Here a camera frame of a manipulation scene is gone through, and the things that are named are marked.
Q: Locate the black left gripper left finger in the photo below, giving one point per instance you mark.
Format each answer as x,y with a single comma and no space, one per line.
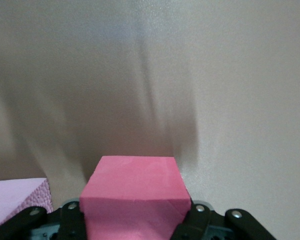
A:
70,217

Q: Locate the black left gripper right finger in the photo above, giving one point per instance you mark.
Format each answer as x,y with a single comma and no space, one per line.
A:
202,220

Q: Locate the pink foam cube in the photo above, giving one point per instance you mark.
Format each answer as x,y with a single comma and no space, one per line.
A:
15,197

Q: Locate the red foam cube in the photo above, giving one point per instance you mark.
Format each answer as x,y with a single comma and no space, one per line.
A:
135,197

